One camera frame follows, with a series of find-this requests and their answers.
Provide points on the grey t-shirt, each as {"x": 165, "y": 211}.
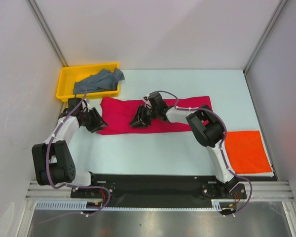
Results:
{"x": 102, "y": 81}

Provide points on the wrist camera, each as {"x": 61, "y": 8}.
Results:
{"x": 73, "y": 102}
{"x": 154, "y": 101}

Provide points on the grey slotted cable duct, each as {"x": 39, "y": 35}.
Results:
{"x": 86, "y": 206}

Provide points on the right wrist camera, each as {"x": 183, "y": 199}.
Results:
{"x": 154, "y": 101}

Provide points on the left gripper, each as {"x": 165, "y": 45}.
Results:
{"x": 97, "y": 120}

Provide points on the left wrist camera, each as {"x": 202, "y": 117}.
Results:
{"x": 73, "y": 102}

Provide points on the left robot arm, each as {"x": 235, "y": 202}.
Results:
{"x": 53, "y": 162}

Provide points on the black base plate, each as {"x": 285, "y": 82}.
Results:
{"x": 162, "y": 191}

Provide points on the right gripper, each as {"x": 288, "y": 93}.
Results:
{"x": 143, "y": 115}

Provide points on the folded orange t-shirt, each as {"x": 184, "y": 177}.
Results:
{"x": 246, "y": 152}

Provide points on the pink t-shirt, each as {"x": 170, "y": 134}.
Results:
{"x": 118, "y": 114}

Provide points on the yellow plastic bin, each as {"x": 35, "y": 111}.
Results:
{"x": 70, "y": 75}

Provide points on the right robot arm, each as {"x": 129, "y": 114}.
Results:
{"x": 207, "y": 127}

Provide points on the aluminium frame rail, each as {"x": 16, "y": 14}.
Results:
{"x": 262, "y": 191}

